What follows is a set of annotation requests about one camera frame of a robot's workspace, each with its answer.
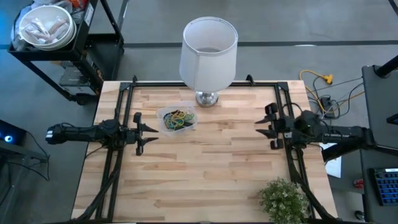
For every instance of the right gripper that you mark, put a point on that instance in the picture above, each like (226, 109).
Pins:
(281, 130)

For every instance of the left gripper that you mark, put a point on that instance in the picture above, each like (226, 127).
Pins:
(138, 135)

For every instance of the green rubber band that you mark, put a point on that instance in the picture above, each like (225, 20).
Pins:
(190, 117)

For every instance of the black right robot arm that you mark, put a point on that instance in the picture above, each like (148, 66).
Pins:
(335, 133)

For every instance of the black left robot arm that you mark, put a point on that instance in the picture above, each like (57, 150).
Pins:
(84, 132)

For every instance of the clear plastic bin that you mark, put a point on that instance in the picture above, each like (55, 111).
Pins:
(161, 110)

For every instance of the black power adapter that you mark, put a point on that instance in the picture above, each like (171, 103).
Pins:
(326, 104)

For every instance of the white paper sheet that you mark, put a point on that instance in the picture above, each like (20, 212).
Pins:
(334, 165)

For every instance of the artificial green potted plant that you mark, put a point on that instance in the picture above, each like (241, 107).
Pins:
(283, 202)

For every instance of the white shade silver table lamp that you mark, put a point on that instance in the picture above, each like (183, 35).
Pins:
(208, 62)

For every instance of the grey box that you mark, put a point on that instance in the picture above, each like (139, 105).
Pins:
(73, 77)

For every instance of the black utility cart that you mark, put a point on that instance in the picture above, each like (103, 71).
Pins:
(102, 46)

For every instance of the dark grey side table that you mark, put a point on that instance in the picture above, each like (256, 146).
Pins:
(367, 161)

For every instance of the small red item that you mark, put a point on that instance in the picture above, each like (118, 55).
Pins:
(359, 183)

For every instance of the dark grey desk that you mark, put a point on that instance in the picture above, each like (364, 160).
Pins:
(379, 109)

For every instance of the black mouse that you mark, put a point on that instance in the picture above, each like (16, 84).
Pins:
(359, 215)

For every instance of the black pole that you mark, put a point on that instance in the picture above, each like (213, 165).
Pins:
(387, 67)

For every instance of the blue compartment tray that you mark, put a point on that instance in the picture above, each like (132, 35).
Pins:
(387, 186)

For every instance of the white cart label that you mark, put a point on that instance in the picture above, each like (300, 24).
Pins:
(89, 14)

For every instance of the computer with blue light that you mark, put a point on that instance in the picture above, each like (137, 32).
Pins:
(12, 130)

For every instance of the clear bag of food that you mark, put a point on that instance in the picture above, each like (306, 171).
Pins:
(40, 31)

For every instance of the orange cardboard box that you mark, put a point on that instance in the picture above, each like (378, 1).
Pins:
(77, 3)

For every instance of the white bowl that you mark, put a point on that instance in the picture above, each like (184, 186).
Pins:
(43, 12)

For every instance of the black metal table frame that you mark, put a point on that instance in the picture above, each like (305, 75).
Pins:
(155, 84)

